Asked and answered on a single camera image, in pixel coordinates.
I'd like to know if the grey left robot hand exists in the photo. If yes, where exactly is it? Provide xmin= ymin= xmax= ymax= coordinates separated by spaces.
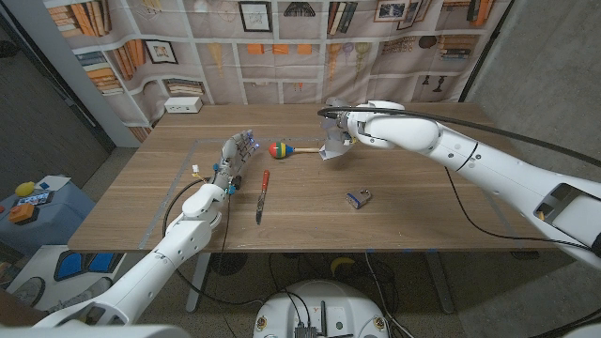
xmin=211 ymin=130 xmax=260 ymax=189

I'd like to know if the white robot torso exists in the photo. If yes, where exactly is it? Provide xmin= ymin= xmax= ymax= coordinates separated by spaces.
xmin=0 ymin=322 xmax=601 ymax=338

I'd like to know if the blue grey side cabinet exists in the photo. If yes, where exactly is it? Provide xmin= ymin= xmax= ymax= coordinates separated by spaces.
xmin=0 ymin=180 xmax=98 ymax=257

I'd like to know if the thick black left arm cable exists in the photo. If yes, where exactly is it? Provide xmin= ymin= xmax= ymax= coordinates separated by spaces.
xmin=162 ymin=177 xmax=264 ymax=306

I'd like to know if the white case with blue pads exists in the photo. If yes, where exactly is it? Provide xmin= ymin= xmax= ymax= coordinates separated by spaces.
xmin=8 ymin=248 xmax=128 ymax=312

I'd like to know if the silver padlock with blue band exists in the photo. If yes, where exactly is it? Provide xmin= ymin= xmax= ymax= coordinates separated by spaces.
xmin=346 ymin=188 xmax=373 ymax=210

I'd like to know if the printed bookshelf backdrop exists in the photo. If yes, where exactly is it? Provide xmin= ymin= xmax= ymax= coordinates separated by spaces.
xmin=42 ymin=0 xmax=513 ymax=143

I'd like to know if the grey table leg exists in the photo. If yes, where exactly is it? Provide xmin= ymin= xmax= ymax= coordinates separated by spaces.
xmin=424 ymin=252 xmax=455 ymax=315

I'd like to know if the dark phone with colourful screen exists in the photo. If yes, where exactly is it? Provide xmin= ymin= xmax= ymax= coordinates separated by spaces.
xmin=13 ymin=191 xmax=55 ymax=207

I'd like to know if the striped maraca with wooden handle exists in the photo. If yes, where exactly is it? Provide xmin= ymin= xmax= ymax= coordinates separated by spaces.
xmin=268 ymin=142 xmax=321 ymax=160

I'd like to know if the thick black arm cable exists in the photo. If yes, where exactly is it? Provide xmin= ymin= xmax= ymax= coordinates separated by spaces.
xmin=162 ymin=177 xmax=264 ymax=306
xmin=316 ymin=105 xmax=601 ymax=169

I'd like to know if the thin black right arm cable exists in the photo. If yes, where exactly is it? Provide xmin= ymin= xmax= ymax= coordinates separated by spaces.
xmin=443 ymin=166 xmax=593 ymax=250

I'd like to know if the black floor fan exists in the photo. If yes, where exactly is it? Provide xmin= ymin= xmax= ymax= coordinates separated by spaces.
xmin=209 ymin=253 xmax=249 ymax=276

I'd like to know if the black backdrop stand pole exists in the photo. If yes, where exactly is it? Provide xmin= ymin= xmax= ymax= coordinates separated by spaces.
xmin=458 ymin=0 xmax=516 ymax=103

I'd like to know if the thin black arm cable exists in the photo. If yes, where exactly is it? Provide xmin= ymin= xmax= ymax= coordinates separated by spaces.
xmin=443 ymin=166 xmax=593 ymax=250
xmin=218 ymin=187 xmax=232 ymax=283

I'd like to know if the small white box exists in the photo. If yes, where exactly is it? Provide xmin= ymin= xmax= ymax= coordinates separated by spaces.
xmin=318 ymin=119 xmax=356 ymax=161

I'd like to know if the knife with red handle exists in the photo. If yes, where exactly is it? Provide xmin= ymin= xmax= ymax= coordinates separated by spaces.
xmin=254 ymin=169 xmax=271 ymax=226

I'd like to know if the white table leg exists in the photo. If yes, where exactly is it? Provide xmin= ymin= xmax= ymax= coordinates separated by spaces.
xmin=185 ymin=253 xmax=212 ymax=314

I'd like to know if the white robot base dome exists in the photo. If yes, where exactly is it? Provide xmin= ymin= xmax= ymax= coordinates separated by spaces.
xmin=253 ymin=280 xmax=390 ymax=338

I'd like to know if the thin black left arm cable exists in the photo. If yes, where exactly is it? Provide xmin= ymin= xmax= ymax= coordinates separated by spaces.
xmin=218 ymin=187 xmax=232 ymax=283

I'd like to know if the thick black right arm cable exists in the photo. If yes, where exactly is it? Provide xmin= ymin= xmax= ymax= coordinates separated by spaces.
xmin=316 ymin=105 xmax=601 ymax=169

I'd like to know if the white paper sheet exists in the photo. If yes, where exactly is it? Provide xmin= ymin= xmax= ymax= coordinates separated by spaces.
xmin=35 ymin=175 xmax=72 ymax=192

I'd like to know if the orange block toy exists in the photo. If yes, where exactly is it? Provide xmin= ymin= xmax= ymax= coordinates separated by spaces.
xmin=8 ymin=202 xmax=37 ymax=225

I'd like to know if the white power strip box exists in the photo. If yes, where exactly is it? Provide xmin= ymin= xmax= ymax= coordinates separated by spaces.
xmin=163 ymin=96 xmax=204 ymax=115

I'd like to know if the yellow banana shaped object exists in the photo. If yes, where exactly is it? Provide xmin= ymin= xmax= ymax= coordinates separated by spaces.
xmin=330 ymin=256 xmax=357 ymax=277

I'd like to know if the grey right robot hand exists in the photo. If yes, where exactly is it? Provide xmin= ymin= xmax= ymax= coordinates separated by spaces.
xmin=320 ymin=97 xmax=359 ymax=145

